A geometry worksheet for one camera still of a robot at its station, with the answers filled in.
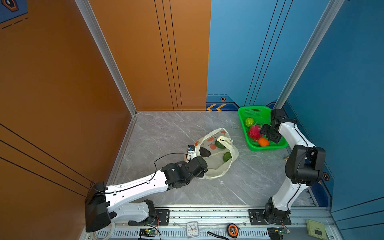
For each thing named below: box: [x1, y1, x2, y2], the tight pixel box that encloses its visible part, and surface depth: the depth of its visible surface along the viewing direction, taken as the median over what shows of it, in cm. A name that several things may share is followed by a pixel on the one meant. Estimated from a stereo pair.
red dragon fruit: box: [247, 124, 262, 141], surface depth 99 cm
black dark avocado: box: [199, 147, 211, 157], surface depth 96 cm
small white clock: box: [186, 221, 199, 238], surface depth 70 cm
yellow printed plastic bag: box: [195, 127, 240, 180], surface depth 87 cm
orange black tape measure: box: [226, 223, 241, 238], surface depth 69 cm
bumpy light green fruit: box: [244, 117, 254, 128], surface depth 107 cm
